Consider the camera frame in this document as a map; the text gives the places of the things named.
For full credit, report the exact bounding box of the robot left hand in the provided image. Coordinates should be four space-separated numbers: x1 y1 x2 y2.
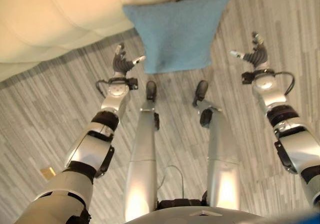
112 43 147 77

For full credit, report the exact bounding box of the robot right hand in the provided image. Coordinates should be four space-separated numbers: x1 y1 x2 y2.
229 32 269 71

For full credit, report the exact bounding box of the cream fabric sofa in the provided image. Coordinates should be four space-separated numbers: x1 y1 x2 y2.
0 0 247 82

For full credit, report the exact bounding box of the dark robot left foot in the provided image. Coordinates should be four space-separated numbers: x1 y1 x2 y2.
145 80 158 101

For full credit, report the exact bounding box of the dark robot foot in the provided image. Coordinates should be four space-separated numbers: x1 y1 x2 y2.
192 80 209 107
145 80 158 101

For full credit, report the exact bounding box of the light blue square cushion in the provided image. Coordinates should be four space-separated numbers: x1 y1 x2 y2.
122 0 236 75

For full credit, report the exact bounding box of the dark robot right foot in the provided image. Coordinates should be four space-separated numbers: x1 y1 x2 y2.
192 80 209 107

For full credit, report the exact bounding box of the silver robot left leg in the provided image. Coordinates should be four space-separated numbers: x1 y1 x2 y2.
123 98 161 222

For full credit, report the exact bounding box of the silver robot leg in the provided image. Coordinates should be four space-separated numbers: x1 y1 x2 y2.
123 98 161 222
192 97 241 208

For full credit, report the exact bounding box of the silver robot right leg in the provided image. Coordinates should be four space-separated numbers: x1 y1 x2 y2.
192 97 241 208

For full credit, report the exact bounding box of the brass floor socket plate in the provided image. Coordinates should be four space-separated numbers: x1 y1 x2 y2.
39 167 56 181

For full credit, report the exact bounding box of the silver robot torso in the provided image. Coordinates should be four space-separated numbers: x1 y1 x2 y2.
124 198 320 224

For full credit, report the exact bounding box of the thin grey cable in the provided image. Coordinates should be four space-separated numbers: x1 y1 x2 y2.
156 165 186 199

